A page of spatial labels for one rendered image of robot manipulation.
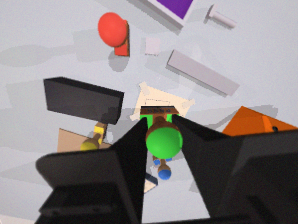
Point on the green-handled rubber stamp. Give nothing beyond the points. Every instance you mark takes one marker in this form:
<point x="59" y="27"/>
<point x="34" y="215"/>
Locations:
<point x="163" y="138"/>

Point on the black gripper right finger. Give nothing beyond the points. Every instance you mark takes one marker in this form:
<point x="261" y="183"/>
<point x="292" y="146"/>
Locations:
<point x="216" y="160"/>

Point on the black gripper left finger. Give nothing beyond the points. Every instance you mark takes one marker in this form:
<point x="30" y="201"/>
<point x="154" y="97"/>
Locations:
<point x="124" y="163"/>

